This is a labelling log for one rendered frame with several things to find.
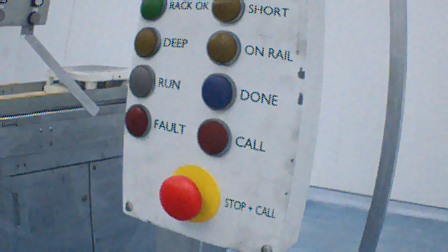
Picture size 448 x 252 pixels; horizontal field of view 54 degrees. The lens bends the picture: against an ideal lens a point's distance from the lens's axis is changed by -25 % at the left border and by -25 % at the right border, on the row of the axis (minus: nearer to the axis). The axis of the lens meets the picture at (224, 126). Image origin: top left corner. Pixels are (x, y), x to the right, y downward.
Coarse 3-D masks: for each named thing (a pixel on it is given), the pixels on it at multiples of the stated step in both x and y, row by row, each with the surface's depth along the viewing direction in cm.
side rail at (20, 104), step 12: (36, 96) 113; (48, 96) 118; (60, 96) 122; (72, 96) 126; (96, 96) 135; (108, 96) 140; (120, 96) 144; (0, 108) 102; (12, 108) 106; (24, 108) 110
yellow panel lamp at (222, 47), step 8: (224, 32) 44; (216, 40) 44; (224, 40) 44; (232, 40) 44; (208, 48) 45; (216, 48) 44; (224, 48) 44; (232, 48) 44; (216, 56) 44; (224, 56) 44; (232, 56) 44
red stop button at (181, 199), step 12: (168, 180) 45; (180, 180) 45; (168, 192) 45; (180, 192) 45; (192, 192) 44; (168, 204) 45; (180, 204) 45; (192, 204) 44; (180, 216) 45; (192, 216) 45
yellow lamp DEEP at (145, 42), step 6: (144, 30) 48; (150, 30) 48; (138, 36) 48; (144, 36) 48; (150, 36) 48; (156, 36) 48; (138, 42) 48; (144, 42) 48; (150, 42) 48; (156, 42) 48; (138, 48) 49; (144, 48) 48; (150, 48) 48; (144, 54) 48
